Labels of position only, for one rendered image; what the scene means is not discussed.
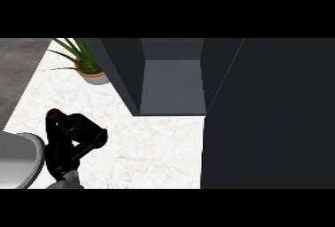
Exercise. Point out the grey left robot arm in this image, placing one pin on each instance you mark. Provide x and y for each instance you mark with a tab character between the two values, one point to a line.
65	183

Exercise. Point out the dark grey cabinet door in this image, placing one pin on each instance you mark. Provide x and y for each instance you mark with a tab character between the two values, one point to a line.
270	118

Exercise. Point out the green potted plant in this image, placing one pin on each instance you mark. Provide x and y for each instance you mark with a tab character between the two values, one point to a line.
88	69

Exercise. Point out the grey round basin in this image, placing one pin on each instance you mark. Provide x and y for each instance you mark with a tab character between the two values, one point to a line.
16	159

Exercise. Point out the dark wine bottle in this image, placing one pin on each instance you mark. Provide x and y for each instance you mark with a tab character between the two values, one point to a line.
54	114

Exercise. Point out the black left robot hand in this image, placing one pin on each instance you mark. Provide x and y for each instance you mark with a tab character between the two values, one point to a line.
57	156

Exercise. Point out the dark grey cabinet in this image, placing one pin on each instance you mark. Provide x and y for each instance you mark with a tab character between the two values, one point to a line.
171	85

